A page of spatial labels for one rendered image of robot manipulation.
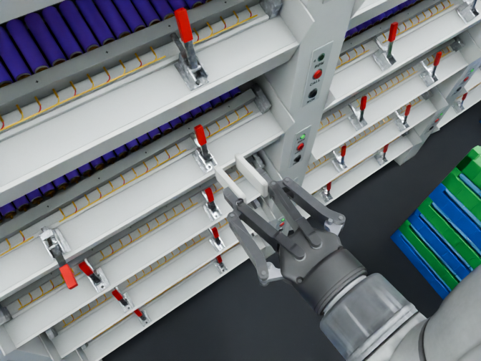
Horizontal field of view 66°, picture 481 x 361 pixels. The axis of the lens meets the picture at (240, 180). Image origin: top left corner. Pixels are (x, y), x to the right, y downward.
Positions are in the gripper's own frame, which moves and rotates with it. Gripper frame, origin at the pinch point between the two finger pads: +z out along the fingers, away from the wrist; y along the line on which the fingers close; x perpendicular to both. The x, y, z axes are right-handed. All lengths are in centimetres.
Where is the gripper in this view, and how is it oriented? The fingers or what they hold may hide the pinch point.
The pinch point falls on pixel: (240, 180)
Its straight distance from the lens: 51.3
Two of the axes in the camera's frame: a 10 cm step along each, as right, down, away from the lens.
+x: -0.8, -6.0, -8.0
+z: -5.7, -6.3, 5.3
